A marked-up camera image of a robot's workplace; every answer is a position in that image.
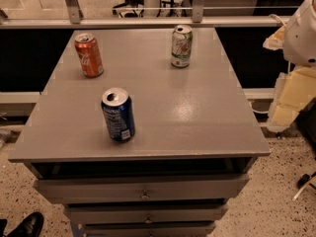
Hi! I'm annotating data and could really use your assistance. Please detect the cream foam-padded gripper finger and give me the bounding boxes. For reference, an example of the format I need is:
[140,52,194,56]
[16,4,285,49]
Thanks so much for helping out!
[267,66,316,132]

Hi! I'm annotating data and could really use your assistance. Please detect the blue pepsi can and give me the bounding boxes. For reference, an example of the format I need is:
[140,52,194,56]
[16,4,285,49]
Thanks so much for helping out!
[101,88,135,142]

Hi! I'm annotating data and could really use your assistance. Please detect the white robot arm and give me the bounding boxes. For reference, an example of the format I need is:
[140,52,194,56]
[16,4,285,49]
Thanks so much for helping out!
[263,0,316,132]

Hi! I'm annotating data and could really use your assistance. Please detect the white green soda can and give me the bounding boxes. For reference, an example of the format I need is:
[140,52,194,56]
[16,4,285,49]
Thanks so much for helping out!
[171,25,193,68]

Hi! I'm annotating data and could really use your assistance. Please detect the red coca-cola can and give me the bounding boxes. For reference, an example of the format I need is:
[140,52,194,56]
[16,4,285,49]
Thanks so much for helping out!
[74,33,104,78]

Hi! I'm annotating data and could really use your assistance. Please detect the black and white floor tool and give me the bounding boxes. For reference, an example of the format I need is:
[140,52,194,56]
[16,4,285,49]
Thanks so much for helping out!
[292,172,316,200]

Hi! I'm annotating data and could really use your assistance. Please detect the grey drawer cabinet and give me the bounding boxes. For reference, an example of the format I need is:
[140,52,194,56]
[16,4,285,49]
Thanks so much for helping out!
[8,27,272,237]

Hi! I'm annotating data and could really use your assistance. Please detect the top grey drawer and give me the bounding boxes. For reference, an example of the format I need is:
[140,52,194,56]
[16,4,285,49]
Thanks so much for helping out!
[34,174,249,204]

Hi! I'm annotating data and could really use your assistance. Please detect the grey drawer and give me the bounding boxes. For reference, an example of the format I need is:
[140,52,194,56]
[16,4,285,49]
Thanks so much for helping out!
[84,221,215,237]
[34,174,249,204]
[65,203,227,224]

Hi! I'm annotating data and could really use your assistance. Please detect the black office chair base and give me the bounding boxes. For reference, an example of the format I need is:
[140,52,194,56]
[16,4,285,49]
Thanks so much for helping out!
[112,0,144,18]

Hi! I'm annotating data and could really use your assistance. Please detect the middle grey drawer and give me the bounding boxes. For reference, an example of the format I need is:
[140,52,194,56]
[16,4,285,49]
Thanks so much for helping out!
[65,203,227,224]

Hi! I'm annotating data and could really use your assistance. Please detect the bottom grey drawer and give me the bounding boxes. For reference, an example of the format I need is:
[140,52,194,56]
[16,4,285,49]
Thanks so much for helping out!
[84,221,215,237]

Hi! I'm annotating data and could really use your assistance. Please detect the black leather shoe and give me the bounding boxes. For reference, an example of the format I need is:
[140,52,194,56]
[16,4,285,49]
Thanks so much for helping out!
[7,211,44,237]

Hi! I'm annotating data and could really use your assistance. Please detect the white cable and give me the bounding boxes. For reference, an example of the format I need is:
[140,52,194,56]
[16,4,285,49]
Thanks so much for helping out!
[250,13,292,116]

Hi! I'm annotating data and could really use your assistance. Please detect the metal guard rail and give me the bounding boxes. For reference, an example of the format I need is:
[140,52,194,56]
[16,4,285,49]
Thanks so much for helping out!
[0,0,302,29]

